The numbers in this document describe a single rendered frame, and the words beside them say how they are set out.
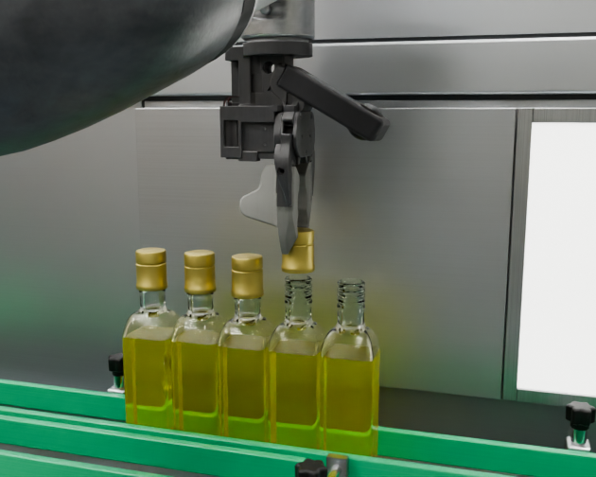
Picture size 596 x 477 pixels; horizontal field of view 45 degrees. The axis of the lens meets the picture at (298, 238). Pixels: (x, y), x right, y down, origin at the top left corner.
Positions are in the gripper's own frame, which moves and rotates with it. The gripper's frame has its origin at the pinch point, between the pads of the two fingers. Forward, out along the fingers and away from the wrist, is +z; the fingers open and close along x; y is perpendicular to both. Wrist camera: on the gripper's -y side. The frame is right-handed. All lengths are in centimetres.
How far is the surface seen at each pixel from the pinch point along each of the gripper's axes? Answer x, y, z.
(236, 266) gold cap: 1.5, 6.4, 3.1
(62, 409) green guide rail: -3.4, 32.6, 24.5
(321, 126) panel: -12.0, 0.6, -11.5
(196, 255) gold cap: 1.1, 11.2, 2.2
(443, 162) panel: -12.0, -13.8, -7.5
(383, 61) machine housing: -12.8, -6.6, -18.9
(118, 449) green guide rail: 6.1, 19.0, 23.5
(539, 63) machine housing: -12.8, -23.7, -18.3
